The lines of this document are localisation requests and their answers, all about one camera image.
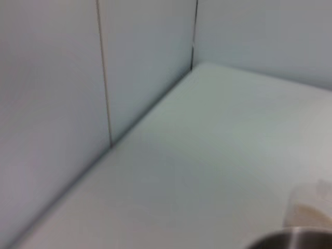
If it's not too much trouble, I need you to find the clear plastic cup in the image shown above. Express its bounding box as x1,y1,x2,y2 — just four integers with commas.
283,178,332,231

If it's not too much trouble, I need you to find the stainless steel mixing bowl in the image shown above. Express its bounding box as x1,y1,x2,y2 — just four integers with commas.
248,226,332,249

